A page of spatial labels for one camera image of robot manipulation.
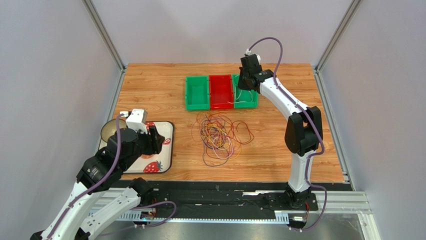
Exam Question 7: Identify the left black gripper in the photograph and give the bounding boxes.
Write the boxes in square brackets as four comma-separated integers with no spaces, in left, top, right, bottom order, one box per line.
[121,124,166,171]

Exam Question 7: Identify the white cable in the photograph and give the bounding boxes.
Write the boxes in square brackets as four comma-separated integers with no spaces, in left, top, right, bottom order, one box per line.
[227,88,259,105]

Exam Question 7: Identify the red cable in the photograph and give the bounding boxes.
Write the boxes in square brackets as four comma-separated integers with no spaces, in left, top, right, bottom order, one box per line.
[199,114,255,152]

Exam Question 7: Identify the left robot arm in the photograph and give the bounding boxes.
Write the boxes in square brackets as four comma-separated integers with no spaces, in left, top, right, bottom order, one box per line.
[30,125,165,240]

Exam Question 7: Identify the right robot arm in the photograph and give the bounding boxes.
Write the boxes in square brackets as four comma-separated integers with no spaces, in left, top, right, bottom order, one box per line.
[237,53,323,209]

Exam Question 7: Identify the orange mug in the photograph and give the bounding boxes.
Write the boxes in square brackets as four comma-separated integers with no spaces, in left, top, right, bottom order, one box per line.
[140,154,154,159]

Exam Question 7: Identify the strawberry print white tray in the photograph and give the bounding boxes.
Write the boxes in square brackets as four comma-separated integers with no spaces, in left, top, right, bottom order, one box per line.
[96,118,174,173]

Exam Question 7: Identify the right green plastic bin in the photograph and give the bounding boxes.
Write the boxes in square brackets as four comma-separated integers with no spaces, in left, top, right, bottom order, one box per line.
[231,74,259,109]

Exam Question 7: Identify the green plastic bin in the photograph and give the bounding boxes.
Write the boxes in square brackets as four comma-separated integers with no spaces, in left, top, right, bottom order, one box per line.
[231,74,259,109]
[185,75,210,111]

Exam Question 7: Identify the red plastic bin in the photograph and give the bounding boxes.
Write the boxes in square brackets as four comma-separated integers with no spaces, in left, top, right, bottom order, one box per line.
[208,74,234,110]

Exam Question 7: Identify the beige ceramic bowl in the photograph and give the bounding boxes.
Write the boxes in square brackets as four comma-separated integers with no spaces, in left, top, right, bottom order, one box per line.
[100,118,128,143]

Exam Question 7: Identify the left green plastic bin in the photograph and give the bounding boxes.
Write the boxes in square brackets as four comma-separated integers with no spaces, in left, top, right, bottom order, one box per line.
[185,75,210,111]

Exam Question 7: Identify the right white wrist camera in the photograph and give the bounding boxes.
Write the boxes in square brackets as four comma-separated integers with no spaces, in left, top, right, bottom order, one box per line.
[245,48,261,64]

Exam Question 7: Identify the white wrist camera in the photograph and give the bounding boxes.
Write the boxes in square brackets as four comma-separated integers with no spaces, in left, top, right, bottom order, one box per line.
[245,48,261,64]
[119,108,148,134]

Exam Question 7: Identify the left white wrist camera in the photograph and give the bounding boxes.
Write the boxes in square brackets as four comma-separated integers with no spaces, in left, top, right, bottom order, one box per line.
[119,108,148,134]

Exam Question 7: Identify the pink cable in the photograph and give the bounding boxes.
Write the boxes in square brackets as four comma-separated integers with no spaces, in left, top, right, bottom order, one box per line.
[191,110,238,160]

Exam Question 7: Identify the yellow cable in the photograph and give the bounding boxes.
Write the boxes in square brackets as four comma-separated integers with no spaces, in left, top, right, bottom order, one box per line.
[204,121,243,161]

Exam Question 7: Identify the aluminium frame rail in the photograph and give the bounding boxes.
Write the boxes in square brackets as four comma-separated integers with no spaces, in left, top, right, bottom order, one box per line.
[81,188,380,240]

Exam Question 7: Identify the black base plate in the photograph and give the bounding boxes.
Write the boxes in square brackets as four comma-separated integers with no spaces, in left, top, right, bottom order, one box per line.
[140,180,319,220]

